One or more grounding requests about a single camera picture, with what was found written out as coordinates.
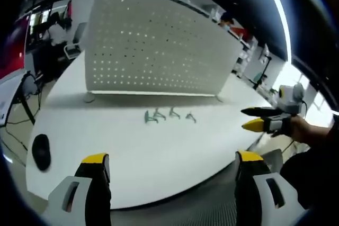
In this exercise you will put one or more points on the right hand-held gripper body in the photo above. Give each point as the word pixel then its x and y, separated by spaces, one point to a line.
pixel 290 99

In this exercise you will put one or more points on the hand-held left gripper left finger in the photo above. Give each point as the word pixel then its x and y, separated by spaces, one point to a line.
pixel 79 197

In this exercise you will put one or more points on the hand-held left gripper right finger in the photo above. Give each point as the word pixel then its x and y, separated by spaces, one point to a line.
pixel 262 197

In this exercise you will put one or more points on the grey hook assembly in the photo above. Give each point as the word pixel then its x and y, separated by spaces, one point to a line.
pixel 190 117
pixel 159 115
pixel 149 118
pixel 174 113

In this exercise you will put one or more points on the white perforated mounting plate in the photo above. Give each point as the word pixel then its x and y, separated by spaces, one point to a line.
pixel 159 51

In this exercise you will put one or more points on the person's right hand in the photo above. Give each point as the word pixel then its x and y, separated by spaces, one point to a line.
pixel 304 129

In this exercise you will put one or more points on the black stand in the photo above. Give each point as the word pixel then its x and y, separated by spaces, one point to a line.
pixel 262 75

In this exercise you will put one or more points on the person's dark clothing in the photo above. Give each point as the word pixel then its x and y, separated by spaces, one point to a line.
pixel 315 178

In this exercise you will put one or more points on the white shelf unit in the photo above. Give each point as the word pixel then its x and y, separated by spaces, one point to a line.
pixel 247 56

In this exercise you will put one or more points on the black computer mouse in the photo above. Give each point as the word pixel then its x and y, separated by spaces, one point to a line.
pixel 41 152

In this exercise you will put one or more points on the ceiling light strip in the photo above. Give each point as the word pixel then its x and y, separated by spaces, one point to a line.
pixel 280 17

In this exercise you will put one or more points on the white side desk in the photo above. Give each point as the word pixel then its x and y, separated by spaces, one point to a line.
pixel 10 91

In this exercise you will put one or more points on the grey office chair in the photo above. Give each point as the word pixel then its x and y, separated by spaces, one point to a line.
pixel 75 47

